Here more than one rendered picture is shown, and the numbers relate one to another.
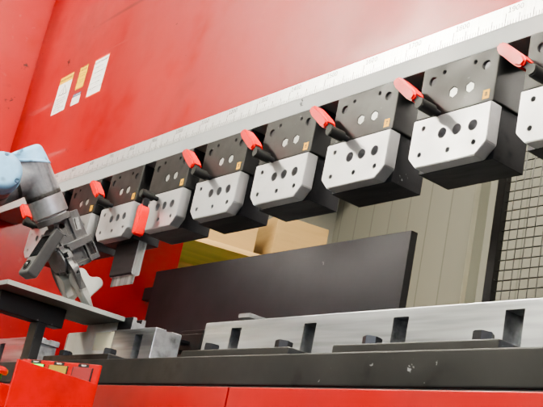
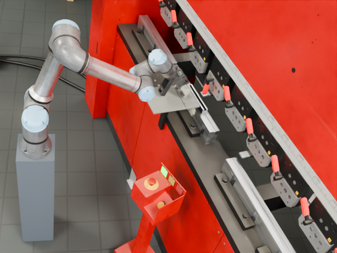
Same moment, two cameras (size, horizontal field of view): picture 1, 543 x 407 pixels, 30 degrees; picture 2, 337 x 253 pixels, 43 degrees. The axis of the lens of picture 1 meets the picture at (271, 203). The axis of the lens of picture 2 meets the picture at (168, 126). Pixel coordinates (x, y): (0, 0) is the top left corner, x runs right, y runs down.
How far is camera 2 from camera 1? 1.89 m
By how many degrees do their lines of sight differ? 63
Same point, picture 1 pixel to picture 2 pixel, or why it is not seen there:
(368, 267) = not seen: hidden behind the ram
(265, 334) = (242, 194)
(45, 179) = (165, 68)
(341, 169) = (277, 184)
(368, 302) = not seen: hidden behind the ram
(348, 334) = (265, 234)
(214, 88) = (241, 55)
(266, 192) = (251, 148)
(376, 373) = not seen: outside the picture
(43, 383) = (166, 207)
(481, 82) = (330, 234)
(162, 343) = (211, 135)
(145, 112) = (211, 14)
